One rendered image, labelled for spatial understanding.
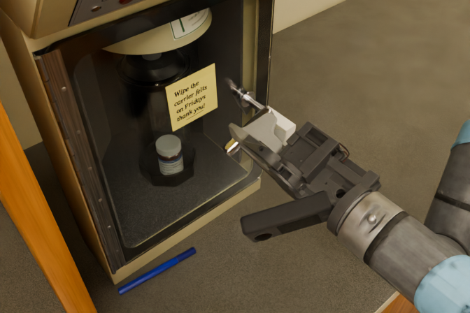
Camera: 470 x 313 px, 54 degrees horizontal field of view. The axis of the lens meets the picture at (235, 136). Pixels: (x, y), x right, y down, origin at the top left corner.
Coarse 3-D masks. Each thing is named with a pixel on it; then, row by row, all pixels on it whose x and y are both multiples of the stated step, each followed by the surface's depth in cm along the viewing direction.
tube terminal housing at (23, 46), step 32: (0, 0) 43; (160, 0) 50; (0, 32) 51; (64, 32) 45; (32, 64) 45; (32, 96) 53; (64, 160) 56; (64, 192) 70; (192, 224) 80; (96, 256) 76
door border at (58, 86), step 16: (48, 64) 44; (48, 80) 45; (64, 80) 46; (48, 96) 46; (64, 96) 47; (64, 112) 48; (64, 128) 49; (80, 128) 51; (80, 144) 52; (80, 160) 53; (96, 176) 56; (96, 192) 58; (96, 208) 60; (112, 224) 64; (112, 240) 66; (112, 256) 68
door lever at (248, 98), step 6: (246, 96) 67; (252, 96) 68; (246, 102) 67; (252, 102) 66; (258, 102) 66; (258, 108) 66; (264, 108) 65; (270, 108) 65; (258, 114) 65; (252, 120) 65; (228, 144) 64; (234, 144) 64; (228, 150) 64; (234, 150) 64
